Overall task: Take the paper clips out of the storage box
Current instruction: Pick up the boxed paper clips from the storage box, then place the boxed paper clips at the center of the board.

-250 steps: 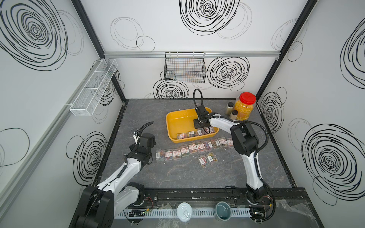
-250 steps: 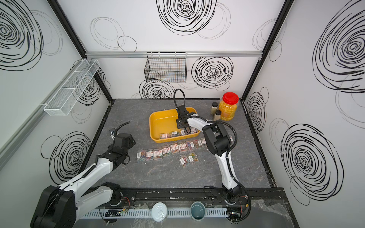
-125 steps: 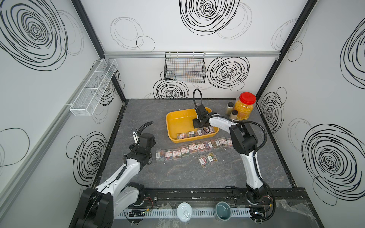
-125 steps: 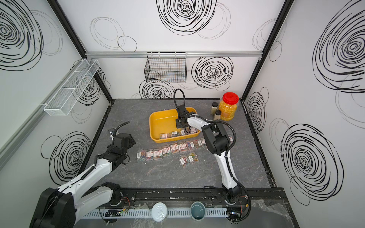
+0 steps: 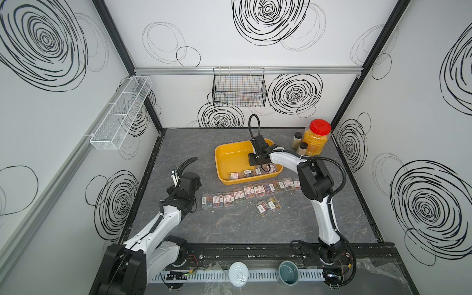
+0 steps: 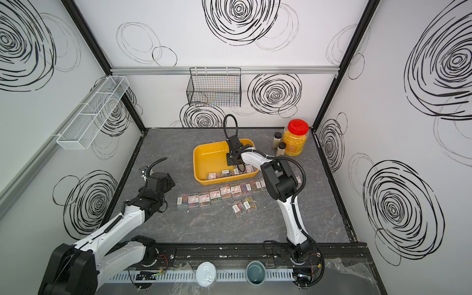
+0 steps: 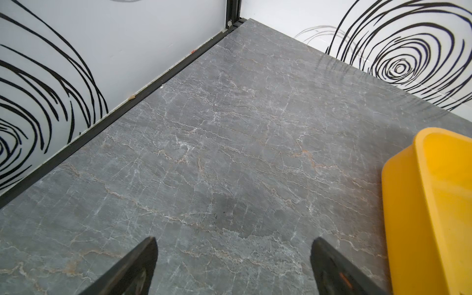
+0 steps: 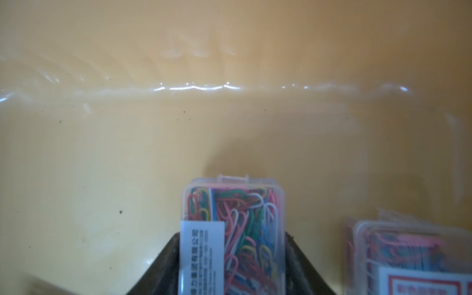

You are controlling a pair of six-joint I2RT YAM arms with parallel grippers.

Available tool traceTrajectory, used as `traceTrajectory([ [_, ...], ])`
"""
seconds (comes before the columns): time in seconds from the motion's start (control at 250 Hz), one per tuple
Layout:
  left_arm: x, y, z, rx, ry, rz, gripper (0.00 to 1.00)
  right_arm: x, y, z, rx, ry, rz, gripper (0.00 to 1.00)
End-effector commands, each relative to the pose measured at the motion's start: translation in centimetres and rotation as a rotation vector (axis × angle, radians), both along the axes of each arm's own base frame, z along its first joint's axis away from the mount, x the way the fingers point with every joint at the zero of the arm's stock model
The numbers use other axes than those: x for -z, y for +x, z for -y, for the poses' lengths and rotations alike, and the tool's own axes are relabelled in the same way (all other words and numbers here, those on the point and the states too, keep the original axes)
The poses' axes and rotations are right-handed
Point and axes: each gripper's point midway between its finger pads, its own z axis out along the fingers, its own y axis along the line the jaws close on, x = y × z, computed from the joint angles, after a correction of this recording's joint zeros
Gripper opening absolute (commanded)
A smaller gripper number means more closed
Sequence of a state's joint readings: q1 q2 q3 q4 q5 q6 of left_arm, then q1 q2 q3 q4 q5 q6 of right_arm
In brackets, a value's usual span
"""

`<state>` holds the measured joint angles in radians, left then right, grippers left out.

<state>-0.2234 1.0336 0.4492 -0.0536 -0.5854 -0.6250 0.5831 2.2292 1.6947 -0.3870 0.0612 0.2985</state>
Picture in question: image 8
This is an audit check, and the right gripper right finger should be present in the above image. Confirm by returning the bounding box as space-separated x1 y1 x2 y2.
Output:
285 232 335 295

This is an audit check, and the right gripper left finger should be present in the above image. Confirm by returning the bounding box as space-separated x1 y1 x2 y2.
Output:
127 232 180 295

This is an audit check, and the yellow plastic storage tray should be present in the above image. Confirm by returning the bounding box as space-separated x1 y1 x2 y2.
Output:
1 1 472 295

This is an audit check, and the tray box beside red label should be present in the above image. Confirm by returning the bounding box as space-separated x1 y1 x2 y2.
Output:
178 175 286 295

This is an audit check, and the tray paper clip box red label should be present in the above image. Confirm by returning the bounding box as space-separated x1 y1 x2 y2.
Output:
344 218 472 295

